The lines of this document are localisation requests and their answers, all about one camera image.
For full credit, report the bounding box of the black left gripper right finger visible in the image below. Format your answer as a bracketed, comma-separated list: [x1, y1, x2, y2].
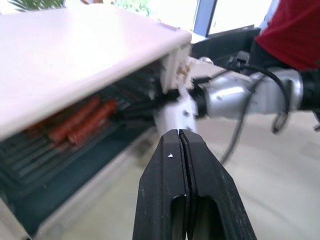
[178, 128, 258, 240]

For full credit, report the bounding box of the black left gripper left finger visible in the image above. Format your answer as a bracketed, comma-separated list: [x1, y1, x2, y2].
[131, 129, 188, 240]

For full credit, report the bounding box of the red sausage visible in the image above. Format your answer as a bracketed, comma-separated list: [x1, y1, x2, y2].
[24, 112, 65, 135]
[48, 95, 103, 145]
[67, 98, 118, 146]

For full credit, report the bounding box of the white toaster oven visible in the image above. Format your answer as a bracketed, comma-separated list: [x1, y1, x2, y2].
[0, 4, 193, 240]

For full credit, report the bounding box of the person in red shirt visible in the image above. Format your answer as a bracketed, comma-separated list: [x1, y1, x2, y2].
[253, 0, 320, 72]

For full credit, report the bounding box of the green plant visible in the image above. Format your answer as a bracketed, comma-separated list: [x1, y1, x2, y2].
[7, 0, 153, 18]

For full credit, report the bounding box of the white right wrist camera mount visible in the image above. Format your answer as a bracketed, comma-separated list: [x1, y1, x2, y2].
[153, 83, 200, 137]

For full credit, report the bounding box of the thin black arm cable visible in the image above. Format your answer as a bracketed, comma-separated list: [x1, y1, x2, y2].
[219, 72, 268, 165]

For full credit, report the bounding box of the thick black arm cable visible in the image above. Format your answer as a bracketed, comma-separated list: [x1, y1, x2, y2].
[226, 51, 293, 136]

